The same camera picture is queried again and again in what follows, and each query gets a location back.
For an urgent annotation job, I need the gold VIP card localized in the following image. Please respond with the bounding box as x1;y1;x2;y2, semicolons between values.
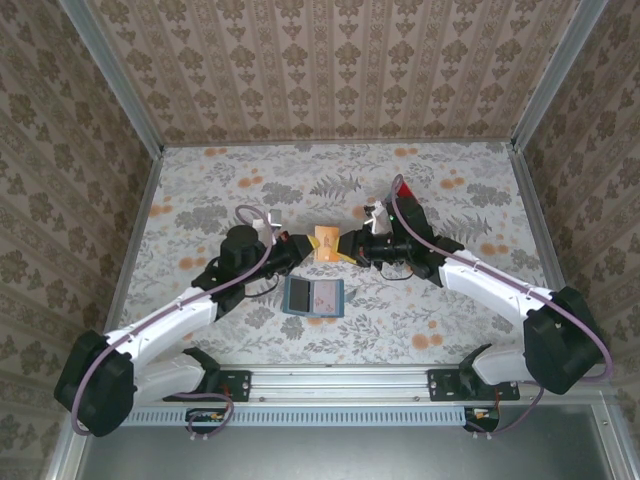
312;225;343;264

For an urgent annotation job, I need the black plastic card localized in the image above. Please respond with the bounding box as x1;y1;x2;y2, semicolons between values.
289;279;312;312

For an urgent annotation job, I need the white printed card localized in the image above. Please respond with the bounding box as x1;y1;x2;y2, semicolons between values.
310;281;342;318

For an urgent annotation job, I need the blue leather card holder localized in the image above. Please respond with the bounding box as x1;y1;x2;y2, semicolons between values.
281;275;347;320

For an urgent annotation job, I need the black connector board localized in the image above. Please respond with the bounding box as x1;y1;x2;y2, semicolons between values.
463;405;501;432
185;407;226;434

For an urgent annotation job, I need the grey metal panel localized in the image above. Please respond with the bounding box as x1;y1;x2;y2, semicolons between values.
47;404;640;480

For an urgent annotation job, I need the thin black right gripper cable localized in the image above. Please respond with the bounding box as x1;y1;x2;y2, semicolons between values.
379;264;416;282

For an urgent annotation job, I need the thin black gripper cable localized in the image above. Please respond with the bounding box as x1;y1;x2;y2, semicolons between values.
379;264;416;282
244;279;286;299

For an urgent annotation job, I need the thin black left gripper cable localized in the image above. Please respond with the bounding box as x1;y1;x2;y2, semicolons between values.
244;279;286;299

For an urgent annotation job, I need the aluminium side rail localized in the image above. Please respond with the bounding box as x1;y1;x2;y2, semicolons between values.
507;142;591;365
107;149;164;371

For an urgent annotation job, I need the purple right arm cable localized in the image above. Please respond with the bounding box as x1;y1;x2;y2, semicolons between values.
392;173;614;382

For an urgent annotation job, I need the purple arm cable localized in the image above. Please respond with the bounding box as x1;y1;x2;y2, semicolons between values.
69;204;281;436
392;173;614;382

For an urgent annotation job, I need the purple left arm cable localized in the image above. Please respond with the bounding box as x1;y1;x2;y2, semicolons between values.
69;204;281;436

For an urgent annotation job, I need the aluminium table edge rail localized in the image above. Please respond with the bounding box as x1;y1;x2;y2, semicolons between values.
74;364;616;406

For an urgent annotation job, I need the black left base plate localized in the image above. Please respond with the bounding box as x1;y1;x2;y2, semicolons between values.
162;368;252;403

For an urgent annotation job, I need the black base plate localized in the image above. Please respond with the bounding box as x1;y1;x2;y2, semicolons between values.
427;367;521;403
162;368;252;403

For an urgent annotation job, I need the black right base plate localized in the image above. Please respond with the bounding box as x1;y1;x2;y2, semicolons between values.
427;367;521;403

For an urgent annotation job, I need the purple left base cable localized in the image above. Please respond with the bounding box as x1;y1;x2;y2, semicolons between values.
167;390;234;442

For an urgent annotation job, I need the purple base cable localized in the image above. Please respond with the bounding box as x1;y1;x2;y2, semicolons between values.
467;384;546;440
167;390;234;442

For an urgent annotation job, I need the grey slotted cable duct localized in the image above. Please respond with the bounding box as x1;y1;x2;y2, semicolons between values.
119;405;501;428

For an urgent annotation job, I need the aluminium frame post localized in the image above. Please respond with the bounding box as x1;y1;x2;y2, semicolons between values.
58;0;165;156
512;0;611;151

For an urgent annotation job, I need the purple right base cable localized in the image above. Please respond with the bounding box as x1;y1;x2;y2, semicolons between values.
467;384;546;440

